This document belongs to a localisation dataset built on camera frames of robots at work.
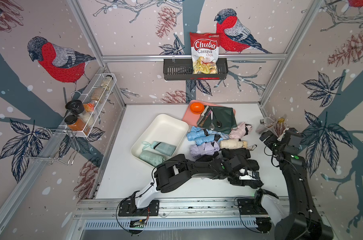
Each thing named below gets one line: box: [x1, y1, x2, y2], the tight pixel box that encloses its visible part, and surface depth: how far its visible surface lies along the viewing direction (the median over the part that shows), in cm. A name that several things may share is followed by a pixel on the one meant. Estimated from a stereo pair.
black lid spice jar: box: [65, 99, 85, 114], surface depth 63 cm
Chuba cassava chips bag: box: [189, 32, 221, 75], surface depth 85 cm
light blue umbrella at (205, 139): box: [195, 134, 224, 146], surface depth 97 cm
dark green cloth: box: [198, 106, 237, 135], surface depth 112 cm
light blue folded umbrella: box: [186, 126, 211, 141], surface depth 100 cm
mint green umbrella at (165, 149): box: [142, 141, 176, 157], surface depth 94 cm
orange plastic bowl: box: [190, 102, 205, 115], surface depth 116 cm
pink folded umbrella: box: [229, 122, 253, 140], surface depth 100 cm
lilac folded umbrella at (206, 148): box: [189, 140, 220, 159], surface depth 91 cm
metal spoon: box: [209, 110, 215, 131], surface depth 109 cm
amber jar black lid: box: [64, 114, 86, 131], surface depth 62 cm
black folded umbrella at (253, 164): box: [246, 159, 260, 171], surface depth 86 cm
